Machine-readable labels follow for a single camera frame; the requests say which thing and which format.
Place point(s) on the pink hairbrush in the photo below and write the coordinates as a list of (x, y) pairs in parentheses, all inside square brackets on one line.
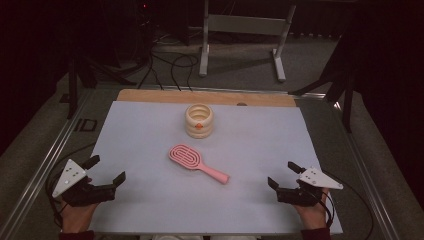
[(188, 156)]

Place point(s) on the cream ribbed cup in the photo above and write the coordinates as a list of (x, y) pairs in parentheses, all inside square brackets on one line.
[(199, 128)]

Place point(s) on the pale blue table sheet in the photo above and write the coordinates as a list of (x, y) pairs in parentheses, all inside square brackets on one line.
[(150, 200)]

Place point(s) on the person's left hand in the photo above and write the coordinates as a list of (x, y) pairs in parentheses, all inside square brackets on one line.
[(77, 216)]

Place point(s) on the person's right hand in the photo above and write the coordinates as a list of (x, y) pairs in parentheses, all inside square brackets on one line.
[(313, 215)]

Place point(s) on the black tripod stand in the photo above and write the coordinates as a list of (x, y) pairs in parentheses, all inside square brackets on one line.
[(347, 100), (72, 90)]

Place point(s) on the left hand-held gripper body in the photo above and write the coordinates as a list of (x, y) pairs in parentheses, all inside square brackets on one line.
[(71, 175)]

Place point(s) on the grey metal stand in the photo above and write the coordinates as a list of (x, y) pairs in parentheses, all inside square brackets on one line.
[(245, 24)]

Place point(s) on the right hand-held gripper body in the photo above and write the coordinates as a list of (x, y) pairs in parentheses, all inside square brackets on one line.
[(316, 178)]

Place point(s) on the aluminium floor rail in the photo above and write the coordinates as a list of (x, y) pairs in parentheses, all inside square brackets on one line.
[(43, 166), (366, 173)]

